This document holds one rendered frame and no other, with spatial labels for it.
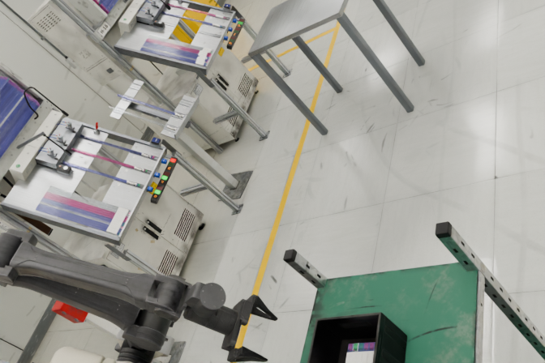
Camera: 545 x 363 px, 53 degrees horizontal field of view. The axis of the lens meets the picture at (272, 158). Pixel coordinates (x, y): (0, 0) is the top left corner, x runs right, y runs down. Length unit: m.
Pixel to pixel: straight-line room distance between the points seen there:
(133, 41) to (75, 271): 3.11
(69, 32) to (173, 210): 1.53
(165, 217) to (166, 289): 2.58
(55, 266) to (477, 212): 1.92
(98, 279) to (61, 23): 3.23
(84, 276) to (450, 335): 0.78
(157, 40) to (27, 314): 2.49
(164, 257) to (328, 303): 2.38
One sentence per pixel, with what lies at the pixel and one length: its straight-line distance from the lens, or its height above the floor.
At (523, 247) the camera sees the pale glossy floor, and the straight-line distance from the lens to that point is 2.48.
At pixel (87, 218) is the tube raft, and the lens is 3.25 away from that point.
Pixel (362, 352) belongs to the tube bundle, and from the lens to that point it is 1.27.
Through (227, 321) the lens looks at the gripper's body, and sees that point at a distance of 1.22.
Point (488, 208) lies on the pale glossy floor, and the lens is 2.65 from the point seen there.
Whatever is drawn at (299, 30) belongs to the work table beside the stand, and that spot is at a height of 0.80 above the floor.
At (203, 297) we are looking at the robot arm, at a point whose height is 1.33.
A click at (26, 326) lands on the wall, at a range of 5.04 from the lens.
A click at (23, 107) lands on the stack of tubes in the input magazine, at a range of 3.60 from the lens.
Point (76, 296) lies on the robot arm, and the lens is 1.38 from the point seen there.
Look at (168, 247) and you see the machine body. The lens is 3.75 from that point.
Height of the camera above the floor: 1.96
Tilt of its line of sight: 30 degrees down
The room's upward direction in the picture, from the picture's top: 45 degrees counter-clockwise
